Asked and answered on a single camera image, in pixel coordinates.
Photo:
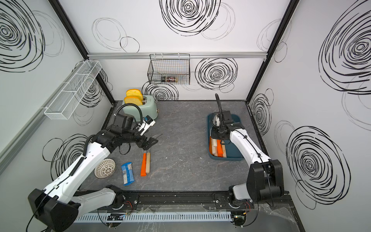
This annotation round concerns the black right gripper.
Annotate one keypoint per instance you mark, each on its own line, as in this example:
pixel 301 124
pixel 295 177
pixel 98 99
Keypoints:
pixel 213 133

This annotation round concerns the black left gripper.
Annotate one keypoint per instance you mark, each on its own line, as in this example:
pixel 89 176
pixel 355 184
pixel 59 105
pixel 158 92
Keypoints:
pixel 143 144

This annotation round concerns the wooden handle sickle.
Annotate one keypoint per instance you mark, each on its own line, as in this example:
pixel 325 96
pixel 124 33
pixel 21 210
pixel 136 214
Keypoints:
pixel 224 150
pixel 148 161
pixel 214 147

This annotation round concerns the orange handle sickle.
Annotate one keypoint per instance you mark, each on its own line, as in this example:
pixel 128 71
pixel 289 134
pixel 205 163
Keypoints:
pixel 143 166
pixel 219 149
pixel 210 146

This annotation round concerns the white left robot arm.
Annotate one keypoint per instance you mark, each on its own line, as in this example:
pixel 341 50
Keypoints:
pixel 56 205

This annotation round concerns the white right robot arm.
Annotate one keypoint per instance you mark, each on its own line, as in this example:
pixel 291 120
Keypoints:
pixel 265 179

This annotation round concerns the teal plastic storage box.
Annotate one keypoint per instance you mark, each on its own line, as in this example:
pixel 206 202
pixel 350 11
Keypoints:
pixel 233 153

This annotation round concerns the yellow toast slice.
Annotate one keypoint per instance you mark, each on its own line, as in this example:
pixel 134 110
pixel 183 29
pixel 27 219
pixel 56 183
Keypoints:
pixel 134 92
pixel 133 100

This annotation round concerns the mint green toaster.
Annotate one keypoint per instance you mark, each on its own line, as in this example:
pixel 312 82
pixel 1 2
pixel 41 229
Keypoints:
pixel 149 108

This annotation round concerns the white plastic strainer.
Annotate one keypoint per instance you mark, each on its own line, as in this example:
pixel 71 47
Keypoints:
pixel 105 169

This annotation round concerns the blue snack packet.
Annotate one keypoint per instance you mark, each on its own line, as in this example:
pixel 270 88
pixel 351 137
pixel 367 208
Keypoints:
pixel 127 172

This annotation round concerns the white wire wall shelf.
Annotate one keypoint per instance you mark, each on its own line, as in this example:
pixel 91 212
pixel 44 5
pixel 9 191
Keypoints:
pixel 73 90

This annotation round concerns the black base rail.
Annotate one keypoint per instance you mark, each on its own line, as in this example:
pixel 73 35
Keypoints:
pixel 134 200

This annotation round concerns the black wire wall basket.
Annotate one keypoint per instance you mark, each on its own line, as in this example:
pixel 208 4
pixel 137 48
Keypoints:
pixel 169 68

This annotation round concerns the white slotted cable duct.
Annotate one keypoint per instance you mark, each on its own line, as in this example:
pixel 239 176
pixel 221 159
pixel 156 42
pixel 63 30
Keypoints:
pixel 155 217

